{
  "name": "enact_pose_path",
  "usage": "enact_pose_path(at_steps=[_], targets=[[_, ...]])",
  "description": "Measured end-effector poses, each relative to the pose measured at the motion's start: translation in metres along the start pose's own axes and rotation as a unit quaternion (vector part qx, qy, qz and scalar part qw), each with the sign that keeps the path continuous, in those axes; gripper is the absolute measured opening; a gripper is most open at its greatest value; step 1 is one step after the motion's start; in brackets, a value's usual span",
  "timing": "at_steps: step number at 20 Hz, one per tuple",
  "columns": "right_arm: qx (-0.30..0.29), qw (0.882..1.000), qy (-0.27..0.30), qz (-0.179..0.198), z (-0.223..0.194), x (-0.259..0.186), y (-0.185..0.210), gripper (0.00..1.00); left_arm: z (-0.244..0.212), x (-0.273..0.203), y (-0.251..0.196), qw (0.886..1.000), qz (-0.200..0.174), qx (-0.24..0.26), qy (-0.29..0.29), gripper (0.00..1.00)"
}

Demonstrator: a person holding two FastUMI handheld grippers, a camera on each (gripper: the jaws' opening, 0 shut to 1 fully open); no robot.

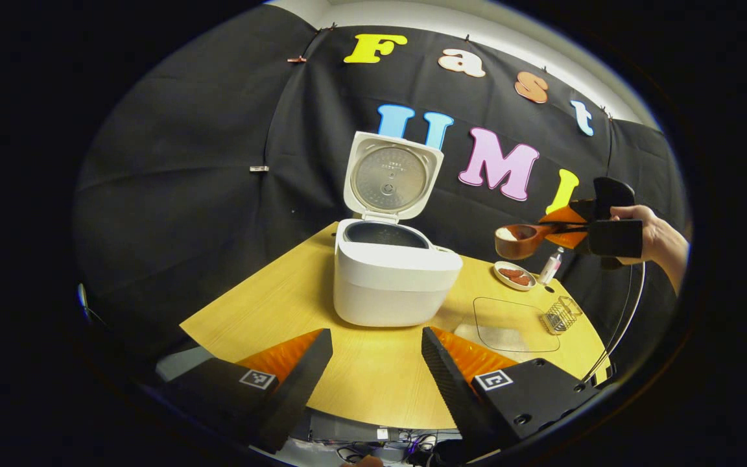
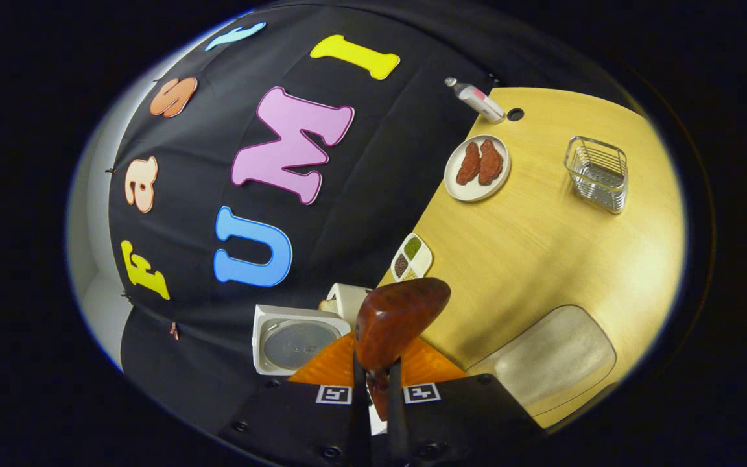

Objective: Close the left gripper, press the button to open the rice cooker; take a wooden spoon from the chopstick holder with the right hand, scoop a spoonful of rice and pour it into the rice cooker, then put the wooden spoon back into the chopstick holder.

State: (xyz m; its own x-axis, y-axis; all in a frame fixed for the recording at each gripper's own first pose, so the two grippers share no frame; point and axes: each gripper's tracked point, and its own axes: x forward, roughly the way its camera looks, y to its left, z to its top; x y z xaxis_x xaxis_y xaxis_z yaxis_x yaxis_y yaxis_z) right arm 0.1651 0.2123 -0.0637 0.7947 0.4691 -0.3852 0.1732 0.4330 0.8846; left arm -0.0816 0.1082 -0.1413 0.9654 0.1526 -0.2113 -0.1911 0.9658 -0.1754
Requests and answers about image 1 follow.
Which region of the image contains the wire chopstick holder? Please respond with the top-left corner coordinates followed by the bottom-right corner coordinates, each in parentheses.
top-left (541, 296), bottom-right (584, 335)

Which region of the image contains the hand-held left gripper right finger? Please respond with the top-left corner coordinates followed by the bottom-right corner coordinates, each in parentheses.
top-left (421, 326), bottom-right (601, 458)

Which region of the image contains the white rice heap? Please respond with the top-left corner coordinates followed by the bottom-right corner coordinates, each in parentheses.
top-left (477, 326), bottom-right (531, 352)

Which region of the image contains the clear bottle with pink label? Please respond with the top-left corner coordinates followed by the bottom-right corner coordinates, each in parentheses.
top-left (538, 246), bottom-right (565, 286)

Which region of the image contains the brown wooden spoon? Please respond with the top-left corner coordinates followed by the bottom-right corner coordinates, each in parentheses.
top-left (494, 222), bottom-right (591, 261)

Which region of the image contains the white rice cooker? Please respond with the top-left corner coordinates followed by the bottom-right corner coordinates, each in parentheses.
top-left (333, 131), bottom-right (464, 328)

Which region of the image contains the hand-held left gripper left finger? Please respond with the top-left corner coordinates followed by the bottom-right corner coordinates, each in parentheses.
top-left (165, 328), bottom-right (335, 455)

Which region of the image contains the floor cable tangle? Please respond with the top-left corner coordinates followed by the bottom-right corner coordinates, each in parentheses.
top-left (335, 433), bottom-right (460, 467)

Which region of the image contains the clear rice container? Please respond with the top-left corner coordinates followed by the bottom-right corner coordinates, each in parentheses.
top-left (473, 296), bottom-right (561, 353)

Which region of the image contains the white round plate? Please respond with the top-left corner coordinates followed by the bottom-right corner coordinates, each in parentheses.
top-left (493, 261), bottom-right (537, 291)

